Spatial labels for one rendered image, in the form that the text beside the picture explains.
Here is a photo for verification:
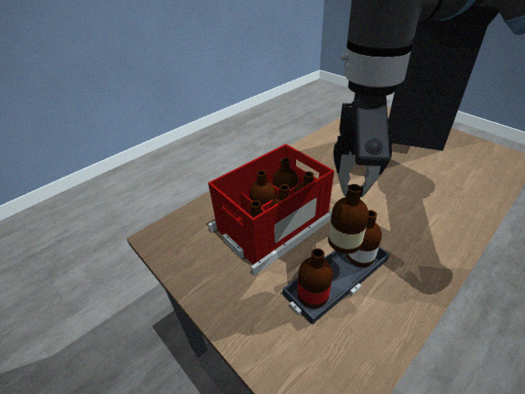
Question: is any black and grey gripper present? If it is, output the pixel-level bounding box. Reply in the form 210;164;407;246
333;81;396;197

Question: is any red crate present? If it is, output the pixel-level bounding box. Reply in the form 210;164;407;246
208;147;331;264

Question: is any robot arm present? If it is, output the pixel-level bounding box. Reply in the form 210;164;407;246
341;0;525;166

